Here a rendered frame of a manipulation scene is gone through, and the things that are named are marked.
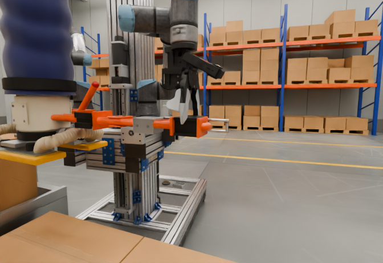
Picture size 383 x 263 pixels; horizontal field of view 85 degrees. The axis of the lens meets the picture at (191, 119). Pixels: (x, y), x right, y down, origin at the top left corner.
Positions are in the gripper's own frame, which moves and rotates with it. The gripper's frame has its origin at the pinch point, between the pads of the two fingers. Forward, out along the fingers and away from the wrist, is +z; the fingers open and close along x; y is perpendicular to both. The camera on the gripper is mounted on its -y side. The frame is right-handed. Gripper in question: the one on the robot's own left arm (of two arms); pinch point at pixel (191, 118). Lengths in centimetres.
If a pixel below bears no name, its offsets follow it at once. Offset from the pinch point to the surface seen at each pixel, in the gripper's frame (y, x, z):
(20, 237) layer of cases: 81, 1, 55
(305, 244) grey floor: -48, -123, 110
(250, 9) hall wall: 80, -850, -356
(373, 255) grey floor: -93, -128, 110
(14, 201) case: 102, -8, 47
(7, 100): 385, -155, -2
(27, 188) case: 102, -15, 43
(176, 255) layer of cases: 12, -14, 55
